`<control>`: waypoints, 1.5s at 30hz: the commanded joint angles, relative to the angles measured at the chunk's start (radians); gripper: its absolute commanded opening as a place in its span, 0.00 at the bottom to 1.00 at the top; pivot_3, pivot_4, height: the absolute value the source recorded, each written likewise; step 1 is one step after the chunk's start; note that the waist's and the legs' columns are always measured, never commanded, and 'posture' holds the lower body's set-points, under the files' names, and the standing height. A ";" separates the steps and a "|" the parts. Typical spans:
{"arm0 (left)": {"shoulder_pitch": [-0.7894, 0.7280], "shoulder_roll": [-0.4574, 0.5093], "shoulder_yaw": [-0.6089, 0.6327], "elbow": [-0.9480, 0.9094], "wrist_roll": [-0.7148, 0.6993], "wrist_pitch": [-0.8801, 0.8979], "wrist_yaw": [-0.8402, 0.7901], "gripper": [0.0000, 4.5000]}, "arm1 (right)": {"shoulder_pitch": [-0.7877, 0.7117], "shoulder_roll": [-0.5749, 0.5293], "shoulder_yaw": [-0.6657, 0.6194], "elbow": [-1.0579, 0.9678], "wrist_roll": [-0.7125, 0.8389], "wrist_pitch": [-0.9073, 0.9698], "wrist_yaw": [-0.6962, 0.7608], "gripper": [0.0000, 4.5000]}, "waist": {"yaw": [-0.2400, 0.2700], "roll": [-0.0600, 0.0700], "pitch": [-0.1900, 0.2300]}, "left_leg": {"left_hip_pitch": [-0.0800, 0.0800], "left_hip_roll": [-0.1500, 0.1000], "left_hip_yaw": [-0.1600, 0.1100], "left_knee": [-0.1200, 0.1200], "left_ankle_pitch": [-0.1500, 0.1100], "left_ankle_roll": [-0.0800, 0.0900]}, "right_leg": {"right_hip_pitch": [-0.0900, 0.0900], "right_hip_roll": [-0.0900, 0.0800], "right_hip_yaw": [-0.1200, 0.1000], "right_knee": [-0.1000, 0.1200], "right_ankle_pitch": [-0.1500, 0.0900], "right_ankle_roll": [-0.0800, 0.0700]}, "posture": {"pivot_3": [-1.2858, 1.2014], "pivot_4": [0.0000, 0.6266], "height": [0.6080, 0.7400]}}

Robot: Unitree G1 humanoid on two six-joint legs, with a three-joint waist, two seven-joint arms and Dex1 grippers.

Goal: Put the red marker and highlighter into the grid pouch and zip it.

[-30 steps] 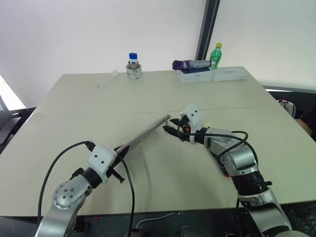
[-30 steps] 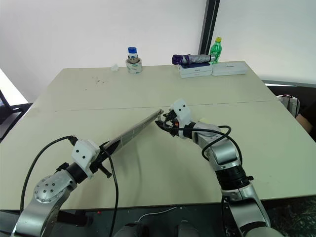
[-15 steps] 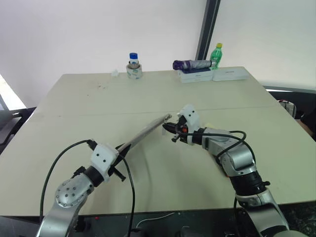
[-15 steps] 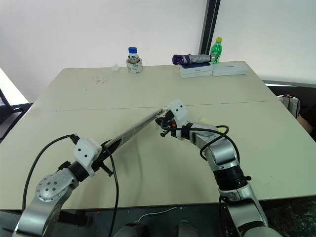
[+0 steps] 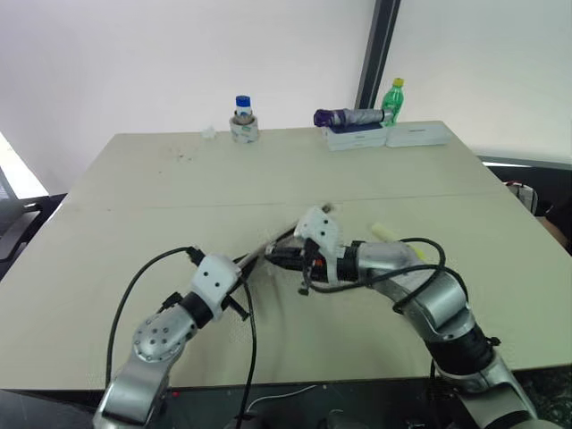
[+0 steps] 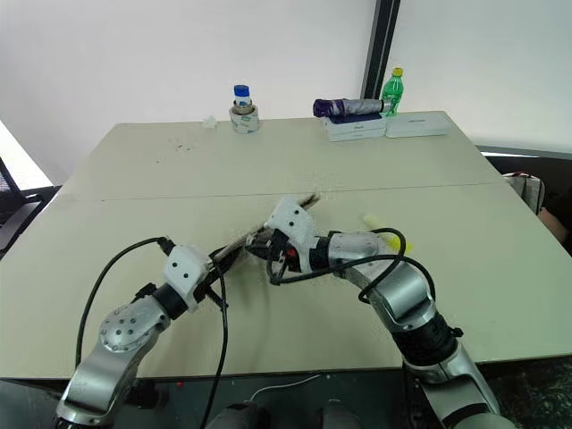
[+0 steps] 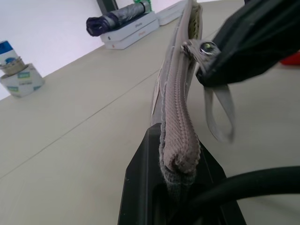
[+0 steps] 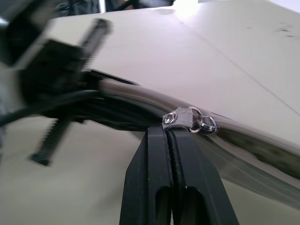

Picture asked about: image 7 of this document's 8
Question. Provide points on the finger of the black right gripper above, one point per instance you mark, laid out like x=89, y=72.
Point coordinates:
x=257, y=21
x=246, y=61

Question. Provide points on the small clear tape roll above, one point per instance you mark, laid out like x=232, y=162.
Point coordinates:
x=11, y=66

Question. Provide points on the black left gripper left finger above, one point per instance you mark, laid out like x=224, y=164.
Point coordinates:
x=138, y=178

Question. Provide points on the white phone box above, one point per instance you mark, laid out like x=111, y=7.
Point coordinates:
x=133, y=38
x=131, y=27

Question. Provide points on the red object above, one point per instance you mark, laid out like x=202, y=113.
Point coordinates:
x=291, y=59

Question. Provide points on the green white packet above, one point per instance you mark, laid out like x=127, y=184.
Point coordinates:
x=147, y=5

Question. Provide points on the grey grid zip pouch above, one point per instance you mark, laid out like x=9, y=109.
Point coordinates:
x=178, y=122

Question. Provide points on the white tape roll green print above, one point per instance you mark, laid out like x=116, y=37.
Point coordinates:
x=23, y=82

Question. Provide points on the flat white box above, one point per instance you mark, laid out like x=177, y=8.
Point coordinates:
x=170, y=14

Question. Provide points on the dark folded umbrella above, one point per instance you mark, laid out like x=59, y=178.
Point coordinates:
x=110, y=20

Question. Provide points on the black box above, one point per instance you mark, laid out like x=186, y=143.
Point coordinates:
x=106, y=4

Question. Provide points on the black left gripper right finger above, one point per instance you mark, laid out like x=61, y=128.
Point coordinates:
x=211, y=171

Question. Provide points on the blue and white carton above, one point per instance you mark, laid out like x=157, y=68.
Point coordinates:
x=5, y=51

